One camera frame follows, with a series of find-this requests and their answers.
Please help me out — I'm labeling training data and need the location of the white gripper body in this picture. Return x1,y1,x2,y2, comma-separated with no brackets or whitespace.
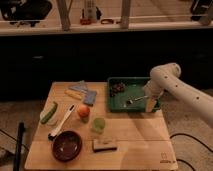
143,79,164,99

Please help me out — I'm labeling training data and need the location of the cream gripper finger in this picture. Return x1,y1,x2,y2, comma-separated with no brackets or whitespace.
146,97,157,113

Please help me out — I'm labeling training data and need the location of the silver metal fork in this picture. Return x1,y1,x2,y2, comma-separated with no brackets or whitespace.
126,96,149,105

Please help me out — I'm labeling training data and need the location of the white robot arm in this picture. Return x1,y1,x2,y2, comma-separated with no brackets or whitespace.
143,63,213,129

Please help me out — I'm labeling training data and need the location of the green plastic tray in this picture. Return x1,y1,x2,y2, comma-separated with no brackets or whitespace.
107,76,162,113

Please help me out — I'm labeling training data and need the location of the dark grape bunch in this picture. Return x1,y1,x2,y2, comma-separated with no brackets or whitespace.
110,82,125,97

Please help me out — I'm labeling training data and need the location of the blue sponge cloth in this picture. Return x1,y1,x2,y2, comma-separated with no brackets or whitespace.
83,91,97,106

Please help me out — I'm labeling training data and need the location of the brown wooden block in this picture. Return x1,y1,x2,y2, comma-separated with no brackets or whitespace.
92,139,117,152

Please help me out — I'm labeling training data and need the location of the orange fruit toy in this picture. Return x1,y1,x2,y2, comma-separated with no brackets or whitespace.
77,104,90,118

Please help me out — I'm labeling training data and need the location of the grey blue cloth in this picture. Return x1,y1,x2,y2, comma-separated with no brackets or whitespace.
69,80,88,93

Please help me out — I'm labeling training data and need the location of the dark red bowl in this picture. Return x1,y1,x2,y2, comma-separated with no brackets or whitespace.
52,131,82,162

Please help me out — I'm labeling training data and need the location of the orange object on ledge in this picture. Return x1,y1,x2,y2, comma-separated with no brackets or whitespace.
80,18,92,25

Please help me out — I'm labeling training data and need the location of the white bottle on ledge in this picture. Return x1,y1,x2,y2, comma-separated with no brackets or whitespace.
84,0,97,23

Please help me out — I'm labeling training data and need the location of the green cucumber toy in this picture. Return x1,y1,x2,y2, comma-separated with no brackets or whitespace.
40,102,58,124

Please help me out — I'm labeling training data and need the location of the white plate under cucumber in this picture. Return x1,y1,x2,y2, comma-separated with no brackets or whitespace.
40,102,58,125

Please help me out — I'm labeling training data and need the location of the black pole stand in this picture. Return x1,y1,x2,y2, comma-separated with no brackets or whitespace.
13,122,25,171

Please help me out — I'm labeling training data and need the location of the black office chair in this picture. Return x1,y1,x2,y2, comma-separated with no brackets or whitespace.
0,0,52,27

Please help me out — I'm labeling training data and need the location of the black floor cable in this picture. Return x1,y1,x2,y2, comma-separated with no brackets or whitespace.
169,132,213,171

